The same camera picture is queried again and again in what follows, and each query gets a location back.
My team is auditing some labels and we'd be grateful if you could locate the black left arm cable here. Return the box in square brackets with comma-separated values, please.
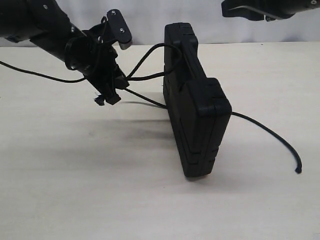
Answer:
[0, 59, 87, 84]

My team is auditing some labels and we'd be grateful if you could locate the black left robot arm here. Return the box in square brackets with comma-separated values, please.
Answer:
[0, 0, 132, 106]

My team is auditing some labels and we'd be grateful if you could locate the black rope with loop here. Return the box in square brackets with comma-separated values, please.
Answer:
[93, 42, 303, 175]

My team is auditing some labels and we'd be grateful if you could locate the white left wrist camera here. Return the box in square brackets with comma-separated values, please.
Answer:
[101, 9, 133, 50]

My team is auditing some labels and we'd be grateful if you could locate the black plastic carrying case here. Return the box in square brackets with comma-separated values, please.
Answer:
[163, 22, 232, 178]

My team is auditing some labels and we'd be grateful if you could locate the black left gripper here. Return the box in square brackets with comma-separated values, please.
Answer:
[64, 37, 130, 105]

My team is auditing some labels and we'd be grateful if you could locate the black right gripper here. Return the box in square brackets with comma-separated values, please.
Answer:
[221, 0, 320, 21]

